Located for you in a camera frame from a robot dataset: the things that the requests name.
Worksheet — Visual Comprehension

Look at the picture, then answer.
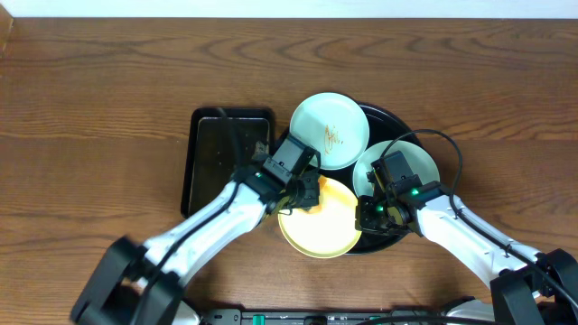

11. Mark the yellow plate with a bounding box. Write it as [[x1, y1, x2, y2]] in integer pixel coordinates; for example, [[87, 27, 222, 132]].
[[278, 176, 361, 259]]

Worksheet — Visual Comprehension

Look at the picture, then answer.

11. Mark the light blue plate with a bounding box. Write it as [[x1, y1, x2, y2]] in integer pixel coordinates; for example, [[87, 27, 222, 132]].
[[352, 140, 441, 197], [289, 92, 369, 171]]

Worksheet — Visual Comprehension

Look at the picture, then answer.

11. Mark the light blue plate top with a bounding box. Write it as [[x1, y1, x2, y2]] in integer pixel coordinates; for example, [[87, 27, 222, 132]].
[[289, 92, 369, 171]]

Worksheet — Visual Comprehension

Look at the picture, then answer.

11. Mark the green orange sponge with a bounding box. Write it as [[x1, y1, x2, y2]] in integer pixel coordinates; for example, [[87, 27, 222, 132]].
[[293, 173, 325, 210]]

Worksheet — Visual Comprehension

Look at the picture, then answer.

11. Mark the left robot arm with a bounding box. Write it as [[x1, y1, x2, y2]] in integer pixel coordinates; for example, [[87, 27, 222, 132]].
[[70, 166, 320, 324]]

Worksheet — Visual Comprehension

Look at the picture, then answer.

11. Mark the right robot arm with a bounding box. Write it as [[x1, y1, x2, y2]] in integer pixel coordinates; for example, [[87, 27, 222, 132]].
[[356, 179, 577, 324]]

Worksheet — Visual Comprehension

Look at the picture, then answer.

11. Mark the black round tray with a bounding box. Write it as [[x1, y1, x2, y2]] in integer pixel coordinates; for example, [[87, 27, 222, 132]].
[[320, 103, 410, 255]]

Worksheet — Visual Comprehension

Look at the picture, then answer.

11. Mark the black rectangular tray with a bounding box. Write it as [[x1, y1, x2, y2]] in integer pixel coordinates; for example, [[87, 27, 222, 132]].
[[181, 107, 275, 218]]

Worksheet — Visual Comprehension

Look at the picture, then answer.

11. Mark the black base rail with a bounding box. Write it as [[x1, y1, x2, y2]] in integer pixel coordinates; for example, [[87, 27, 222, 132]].
[[200, 308, 446, 325]]

